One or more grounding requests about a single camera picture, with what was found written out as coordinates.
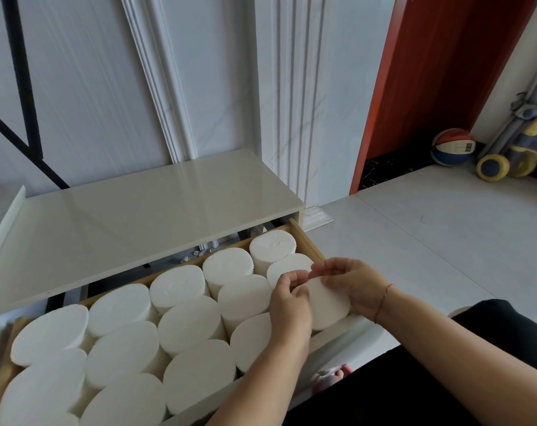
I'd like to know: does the person's left hand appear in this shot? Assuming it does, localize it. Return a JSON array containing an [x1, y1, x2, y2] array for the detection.
[[268, 269, 313, 351]]

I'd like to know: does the person's right hand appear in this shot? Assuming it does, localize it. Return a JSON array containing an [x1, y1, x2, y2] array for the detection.
[[309, 257, 395, 324]]

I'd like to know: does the grey folded metal frame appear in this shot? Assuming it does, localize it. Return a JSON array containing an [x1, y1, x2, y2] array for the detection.
[[477, 53, 537, 160]]

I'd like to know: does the orange door frame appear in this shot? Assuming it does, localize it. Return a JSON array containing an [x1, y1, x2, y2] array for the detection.
[[349, 0, 537, 196]]

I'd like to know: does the thin red bracelet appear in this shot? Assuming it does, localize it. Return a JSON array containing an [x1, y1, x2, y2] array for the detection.
[[374, 283, 396, 324]]

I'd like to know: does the red slipper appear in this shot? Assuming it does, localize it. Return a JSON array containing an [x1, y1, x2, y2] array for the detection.
[[312, 364, 354, 393]]

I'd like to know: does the red white blue ball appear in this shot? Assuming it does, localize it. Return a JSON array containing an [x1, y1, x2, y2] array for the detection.
[[430, 128, 477, 168]]

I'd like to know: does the black metal stand frame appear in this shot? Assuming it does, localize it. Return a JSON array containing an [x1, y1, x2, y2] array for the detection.
[[0, 0, 70, 190]]

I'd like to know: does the person's left forearm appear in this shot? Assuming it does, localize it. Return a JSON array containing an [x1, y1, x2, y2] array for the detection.
[[206, 337, 312, 426]]

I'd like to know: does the white cabinet top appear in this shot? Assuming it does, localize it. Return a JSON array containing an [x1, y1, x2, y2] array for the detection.
[[0, 149, 306, 320]]

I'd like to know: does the white drawer with wooden inside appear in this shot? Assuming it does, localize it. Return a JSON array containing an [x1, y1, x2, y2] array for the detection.
[[0, 218, 385, 426]]

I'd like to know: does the yellow and blue toy scooter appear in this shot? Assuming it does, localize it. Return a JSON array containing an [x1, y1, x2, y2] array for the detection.
[[476, 105, 537, 182]]

